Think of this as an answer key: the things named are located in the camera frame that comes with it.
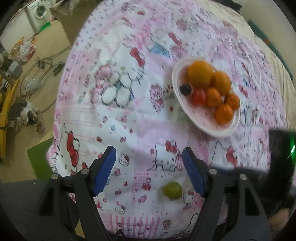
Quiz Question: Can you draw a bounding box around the green grape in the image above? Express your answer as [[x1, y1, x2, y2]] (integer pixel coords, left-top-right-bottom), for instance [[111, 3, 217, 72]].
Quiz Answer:
[[162, 182, 183, 200]]

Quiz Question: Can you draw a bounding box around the small tangerine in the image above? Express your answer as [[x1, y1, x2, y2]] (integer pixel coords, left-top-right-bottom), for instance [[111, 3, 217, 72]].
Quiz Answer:
[[206, 87, 222, 108], [214, 104, 234, 125], [224, 93, 240, 111]]

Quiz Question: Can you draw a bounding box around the red cherry tomato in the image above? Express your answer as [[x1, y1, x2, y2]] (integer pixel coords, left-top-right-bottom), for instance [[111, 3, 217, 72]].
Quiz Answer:
[[191, 89, 206, 106]]

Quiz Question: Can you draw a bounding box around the white pink strawberry plate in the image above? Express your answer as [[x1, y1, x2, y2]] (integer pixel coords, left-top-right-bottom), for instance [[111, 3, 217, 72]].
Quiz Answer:
[[171, 58, 240, 138]]

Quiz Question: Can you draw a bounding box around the green floor mat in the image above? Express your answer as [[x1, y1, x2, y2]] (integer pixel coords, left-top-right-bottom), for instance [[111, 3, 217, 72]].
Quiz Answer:
[[27, 138, 53, 179]]

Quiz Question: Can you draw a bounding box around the pink Hello Kitty bedsheet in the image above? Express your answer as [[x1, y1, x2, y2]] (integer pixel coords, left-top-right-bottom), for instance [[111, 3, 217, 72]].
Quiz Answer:
[[47, 1, 287, 239]]

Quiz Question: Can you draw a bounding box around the large orange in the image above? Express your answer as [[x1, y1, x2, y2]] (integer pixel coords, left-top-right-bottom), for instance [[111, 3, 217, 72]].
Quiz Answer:
[[210, 71, 231, 96], [187, 60, 214, 88]]

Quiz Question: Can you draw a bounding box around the grey white cat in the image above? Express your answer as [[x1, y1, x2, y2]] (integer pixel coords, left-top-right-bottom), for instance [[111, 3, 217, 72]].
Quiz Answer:
[[8, 100, 40, 126]]

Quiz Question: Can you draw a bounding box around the yellow wooden rack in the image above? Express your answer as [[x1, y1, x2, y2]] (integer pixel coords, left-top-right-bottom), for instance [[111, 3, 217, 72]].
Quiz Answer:
[[0, 79, 20, 160]]

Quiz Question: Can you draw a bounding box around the teal headboard edge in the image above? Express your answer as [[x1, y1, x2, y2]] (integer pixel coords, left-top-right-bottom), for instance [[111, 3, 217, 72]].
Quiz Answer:
[[247, 20, 293, 80]]

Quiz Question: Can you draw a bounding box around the red white plastic bag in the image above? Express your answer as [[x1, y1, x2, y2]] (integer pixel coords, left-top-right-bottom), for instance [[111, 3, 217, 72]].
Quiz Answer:
[[20, 41, 37, 62]]

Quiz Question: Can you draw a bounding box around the white washing machine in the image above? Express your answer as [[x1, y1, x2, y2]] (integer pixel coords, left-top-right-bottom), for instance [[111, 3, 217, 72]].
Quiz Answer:
[[24, 0, 53, 34]]

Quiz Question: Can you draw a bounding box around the coiled hose on floor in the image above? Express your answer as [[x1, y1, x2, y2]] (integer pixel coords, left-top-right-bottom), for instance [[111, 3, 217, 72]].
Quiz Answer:
[[19, 56, 67, 112]]

